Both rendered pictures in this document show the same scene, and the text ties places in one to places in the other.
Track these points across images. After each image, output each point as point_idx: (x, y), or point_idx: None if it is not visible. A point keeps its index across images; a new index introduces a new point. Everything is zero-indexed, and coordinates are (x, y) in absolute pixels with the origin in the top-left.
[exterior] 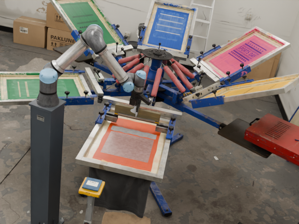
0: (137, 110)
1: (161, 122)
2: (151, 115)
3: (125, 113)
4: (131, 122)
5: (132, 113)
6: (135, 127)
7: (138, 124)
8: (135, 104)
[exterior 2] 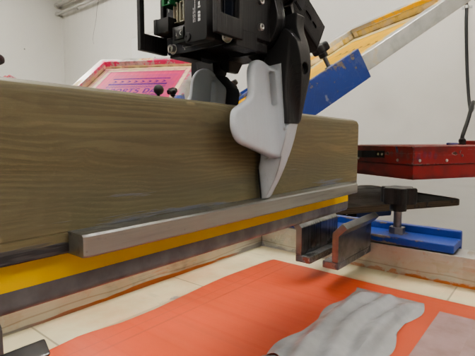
0: (302, 95)
1: (236, 244)
2: (329, 144)
3: (169, 204)
4: (124, 332)
5: (229, 175)
6: (220, 338)
7: (190, 314)
8: (264, 36)
